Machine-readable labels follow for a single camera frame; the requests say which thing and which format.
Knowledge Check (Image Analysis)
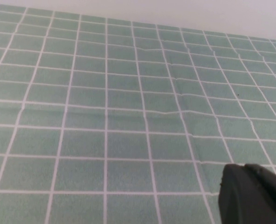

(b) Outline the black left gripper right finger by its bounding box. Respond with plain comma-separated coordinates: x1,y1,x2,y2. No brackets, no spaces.
244,163,276,224

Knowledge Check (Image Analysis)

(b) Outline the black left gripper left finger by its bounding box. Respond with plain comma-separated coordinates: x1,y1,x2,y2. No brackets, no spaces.
218,163,276,224

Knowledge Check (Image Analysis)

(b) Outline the green white checkered tablecloth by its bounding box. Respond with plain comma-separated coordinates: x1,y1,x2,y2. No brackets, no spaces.
0,3,276,224

